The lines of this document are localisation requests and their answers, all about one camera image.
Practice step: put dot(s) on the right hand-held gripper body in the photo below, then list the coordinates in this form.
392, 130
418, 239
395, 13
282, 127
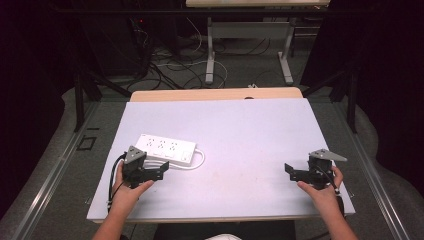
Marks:
319, 166

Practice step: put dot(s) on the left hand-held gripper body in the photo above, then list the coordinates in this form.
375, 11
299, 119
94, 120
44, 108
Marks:
134, 159

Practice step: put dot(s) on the white power strip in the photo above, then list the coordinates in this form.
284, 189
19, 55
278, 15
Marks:
166, 149

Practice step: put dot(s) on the person's right hand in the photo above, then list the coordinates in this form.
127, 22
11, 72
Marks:
322, 196

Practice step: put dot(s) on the person's left hand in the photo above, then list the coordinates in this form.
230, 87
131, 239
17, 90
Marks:
128, 195

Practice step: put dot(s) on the square floor socket cover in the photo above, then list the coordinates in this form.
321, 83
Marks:
86, 143

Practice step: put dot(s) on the white table mat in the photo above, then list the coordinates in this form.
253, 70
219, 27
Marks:
240, 146

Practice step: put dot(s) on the black metal stand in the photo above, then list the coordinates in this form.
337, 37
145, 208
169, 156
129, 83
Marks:
350, 96
81, 100

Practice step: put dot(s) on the person's dark trousers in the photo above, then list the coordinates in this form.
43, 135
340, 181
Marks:
226, 229

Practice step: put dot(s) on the dark equipment cabinet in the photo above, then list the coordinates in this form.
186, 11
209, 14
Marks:
113, 43

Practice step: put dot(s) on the white desk with metal legs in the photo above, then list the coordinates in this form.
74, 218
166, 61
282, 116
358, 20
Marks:
250, 30

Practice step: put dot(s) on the aluminium floor rail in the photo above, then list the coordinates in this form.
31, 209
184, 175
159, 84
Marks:
43, 186
376, 186

